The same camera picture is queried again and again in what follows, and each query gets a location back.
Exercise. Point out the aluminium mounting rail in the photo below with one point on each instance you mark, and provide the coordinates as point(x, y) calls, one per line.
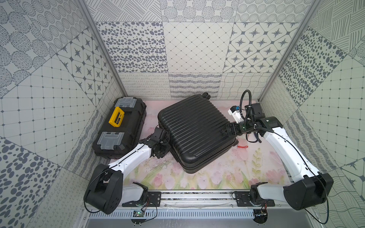
point(200, 199)

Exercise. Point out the floral pink table mat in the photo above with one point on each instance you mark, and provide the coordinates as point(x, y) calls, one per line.
point(236, 169)

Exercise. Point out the black toolbox yellow handle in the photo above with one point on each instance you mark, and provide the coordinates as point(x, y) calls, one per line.
point(122, 128)

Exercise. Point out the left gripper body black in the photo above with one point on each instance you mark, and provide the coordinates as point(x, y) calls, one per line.
point(164, 143)

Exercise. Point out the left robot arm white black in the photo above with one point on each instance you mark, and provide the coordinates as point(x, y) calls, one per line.
point(119, 173)

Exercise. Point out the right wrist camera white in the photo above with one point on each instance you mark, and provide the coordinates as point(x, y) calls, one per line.
point(234, 111)

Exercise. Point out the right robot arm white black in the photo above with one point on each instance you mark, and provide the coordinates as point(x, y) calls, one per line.
point(309, 187)

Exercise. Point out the black hard-shell suitcase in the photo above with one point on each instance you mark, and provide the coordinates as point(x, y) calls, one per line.
point(195, 127)

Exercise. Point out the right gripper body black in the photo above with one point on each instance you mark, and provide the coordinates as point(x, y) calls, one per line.
point(243, 128)

